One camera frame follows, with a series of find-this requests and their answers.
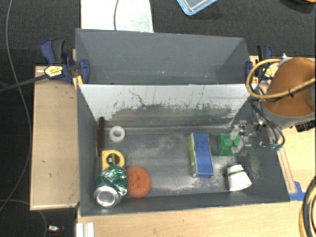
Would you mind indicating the crushed green drink can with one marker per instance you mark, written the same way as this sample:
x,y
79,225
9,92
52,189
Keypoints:
x,y
111,181

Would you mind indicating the blue and green sponge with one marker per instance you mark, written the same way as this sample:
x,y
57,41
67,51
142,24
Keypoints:
x,y
202,154

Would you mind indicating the pale wood board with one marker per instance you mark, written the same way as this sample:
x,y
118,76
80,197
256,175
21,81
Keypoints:
x,y
54,142

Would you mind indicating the grey metal bin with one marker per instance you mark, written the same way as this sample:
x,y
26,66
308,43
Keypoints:
x,y
158,65

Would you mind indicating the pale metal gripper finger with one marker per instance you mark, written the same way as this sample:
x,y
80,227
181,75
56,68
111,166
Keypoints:
x,y
236,132
239,146

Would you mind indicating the white cup with dark stripe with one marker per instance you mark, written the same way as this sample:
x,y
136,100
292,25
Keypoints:
x,y
238,179

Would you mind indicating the orange round sponge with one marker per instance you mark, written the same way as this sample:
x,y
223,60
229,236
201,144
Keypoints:
x,y
138,181

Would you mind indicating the red-brown flat block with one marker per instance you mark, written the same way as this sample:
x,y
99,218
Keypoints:
x,y
101,132

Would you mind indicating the green toy block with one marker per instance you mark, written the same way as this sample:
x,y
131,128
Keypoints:
x,y
224,144

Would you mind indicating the yellow tape dispenser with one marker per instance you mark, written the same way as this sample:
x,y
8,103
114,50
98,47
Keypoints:
x,y
106,159

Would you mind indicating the black cylinder on white bracket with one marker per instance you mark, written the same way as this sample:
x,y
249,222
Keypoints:
x,y
306,126

